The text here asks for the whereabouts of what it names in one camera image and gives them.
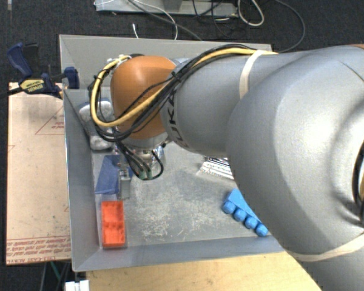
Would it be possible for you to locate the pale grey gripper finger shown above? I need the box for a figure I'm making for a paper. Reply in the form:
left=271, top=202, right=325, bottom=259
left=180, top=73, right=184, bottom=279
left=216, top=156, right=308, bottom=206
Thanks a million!
left=117, top=175, right=132, bottom=200

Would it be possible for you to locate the dark blue flat block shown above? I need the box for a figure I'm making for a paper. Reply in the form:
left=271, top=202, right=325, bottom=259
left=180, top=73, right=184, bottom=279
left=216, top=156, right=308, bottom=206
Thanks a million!
left=94, top=155, right=134, bottom=195

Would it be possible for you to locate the orange toy brick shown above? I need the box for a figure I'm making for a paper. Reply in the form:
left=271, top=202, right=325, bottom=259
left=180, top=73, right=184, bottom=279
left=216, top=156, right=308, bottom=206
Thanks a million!
left=99, top=200, right=127, bottom=249

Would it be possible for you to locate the clear plastic bottle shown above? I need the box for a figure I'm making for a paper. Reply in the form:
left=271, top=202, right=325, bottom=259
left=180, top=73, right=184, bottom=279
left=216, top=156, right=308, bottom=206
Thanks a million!
left=78, top=100, right=115, bottom=151

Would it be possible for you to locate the grey metal bin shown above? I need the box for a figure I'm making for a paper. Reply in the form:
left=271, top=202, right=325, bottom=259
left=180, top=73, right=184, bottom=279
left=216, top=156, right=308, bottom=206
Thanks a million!
left=59, top=34, right=289, bottom=273

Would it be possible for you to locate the clear shiny plastic packet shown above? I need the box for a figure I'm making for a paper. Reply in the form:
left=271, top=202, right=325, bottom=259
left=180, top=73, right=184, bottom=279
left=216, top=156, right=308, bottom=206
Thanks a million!
left=197, top=155, right=236, bottom=181

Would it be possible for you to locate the brown cardboard board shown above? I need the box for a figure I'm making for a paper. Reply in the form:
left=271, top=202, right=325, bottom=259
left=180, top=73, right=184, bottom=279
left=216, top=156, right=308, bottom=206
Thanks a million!
left=5, top=82, right=72, bottom=266

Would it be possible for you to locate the light blue toy brick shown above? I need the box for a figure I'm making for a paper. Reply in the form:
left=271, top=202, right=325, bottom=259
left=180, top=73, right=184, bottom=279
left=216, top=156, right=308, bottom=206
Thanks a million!
left=221, top=188, right=269, bottom=238

